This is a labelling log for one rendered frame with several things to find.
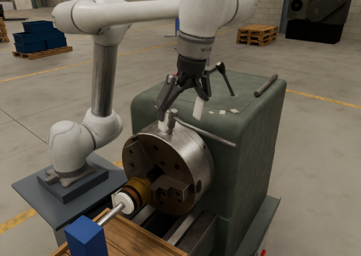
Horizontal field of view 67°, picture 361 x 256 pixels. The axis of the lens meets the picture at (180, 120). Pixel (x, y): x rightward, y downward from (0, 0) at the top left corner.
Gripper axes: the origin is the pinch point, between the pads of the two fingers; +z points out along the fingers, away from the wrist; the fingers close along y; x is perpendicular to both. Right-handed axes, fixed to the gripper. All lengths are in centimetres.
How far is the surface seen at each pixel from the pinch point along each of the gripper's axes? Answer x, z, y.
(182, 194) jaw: -11.1, 18.4, -4.7
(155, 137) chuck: 4.4, 7.3, -4.9
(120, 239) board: -0.2, 42.6, -18.3
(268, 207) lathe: -15, 71, 68
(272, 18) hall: 522, 133, 946
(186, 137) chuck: -0.3, 7.4, 3.7
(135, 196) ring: -3.4, 19.4, -16.2
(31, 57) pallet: 639, 236, 119
